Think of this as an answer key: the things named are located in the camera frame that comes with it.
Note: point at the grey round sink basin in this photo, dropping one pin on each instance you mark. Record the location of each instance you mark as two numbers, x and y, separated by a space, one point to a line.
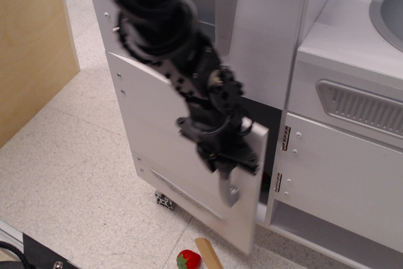
386 17

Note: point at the white cupboard door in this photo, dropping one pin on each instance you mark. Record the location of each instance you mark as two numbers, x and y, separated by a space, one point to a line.
345 180

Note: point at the white toy fridge cabinet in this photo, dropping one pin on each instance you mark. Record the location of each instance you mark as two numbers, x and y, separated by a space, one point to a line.
262 49

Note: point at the plywood board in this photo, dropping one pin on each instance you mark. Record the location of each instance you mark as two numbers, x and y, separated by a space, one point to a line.
38 58

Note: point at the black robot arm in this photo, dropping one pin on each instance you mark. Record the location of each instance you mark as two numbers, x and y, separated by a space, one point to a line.
164 35

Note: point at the aluminium rail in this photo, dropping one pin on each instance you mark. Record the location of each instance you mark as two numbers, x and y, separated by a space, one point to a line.
11 235

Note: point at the white toy kitchen counter unit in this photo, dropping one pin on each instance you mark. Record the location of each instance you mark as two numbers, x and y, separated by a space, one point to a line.
338 42

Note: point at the aluminium extrusion foot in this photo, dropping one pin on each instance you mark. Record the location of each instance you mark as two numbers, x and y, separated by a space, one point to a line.
163 200

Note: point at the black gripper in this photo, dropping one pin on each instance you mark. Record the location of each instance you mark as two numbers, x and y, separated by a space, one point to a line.
209 141

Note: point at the lower brass cupboard hinge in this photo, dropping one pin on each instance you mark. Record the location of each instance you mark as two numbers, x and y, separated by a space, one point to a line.
278 182

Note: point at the red toy strawberry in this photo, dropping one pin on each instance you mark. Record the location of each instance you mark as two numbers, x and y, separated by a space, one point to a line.
188 259

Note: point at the grey vent panel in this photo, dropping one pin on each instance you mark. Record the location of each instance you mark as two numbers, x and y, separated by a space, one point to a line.
361 107

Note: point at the silver fridge door handle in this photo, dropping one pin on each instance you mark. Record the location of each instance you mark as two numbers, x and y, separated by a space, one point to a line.
230 187

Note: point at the wooden spatula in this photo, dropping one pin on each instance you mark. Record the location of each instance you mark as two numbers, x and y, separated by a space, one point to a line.
208 253

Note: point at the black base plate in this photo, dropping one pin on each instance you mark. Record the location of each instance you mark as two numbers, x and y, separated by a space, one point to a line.
40 256

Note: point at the brass cupboard hinge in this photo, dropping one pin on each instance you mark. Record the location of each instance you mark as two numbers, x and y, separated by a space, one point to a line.
286 134
278 182

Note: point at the upper brass cupboard hinge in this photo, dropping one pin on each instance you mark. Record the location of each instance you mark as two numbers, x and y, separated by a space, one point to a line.
286 134

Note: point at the white fridge door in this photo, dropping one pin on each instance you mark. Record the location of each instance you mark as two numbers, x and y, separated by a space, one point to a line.
150 107

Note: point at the red toy chili pepper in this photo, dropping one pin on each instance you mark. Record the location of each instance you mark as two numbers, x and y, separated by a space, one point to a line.
266 178

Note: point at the silver fridge door emblem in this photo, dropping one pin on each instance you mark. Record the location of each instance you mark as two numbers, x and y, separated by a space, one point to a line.
186 195

